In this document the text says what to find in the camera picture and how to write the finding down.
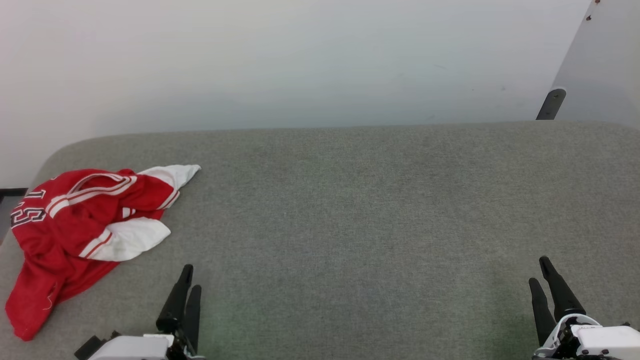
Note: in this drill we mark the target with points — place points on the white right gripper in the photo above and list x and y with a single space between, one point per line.
605 342

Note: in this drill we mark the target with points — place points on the red white Bulls jersey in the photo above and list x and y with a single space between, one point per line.
55 235

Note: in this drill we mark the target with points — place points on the dark grey slanted bar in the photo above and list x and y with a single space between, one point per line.
551 104

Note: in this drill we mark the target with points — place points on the grey fabric sofa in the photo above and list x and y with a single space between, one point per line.
350 225

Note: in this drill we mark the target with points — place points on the white panel with screws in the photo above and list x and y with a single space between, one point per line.
605 60

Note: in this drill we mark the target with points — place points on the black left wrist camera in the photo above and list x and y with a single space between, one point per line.
90 347

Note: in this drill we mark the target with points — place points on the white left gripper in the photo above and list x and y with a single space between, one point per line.
130 347

